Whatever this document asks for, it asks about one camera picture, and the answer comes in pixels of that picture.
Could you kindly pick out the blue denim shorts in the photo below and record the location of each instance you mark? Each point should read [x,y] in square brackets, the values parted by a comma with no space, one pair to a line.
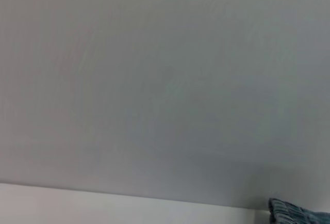
[294,213]

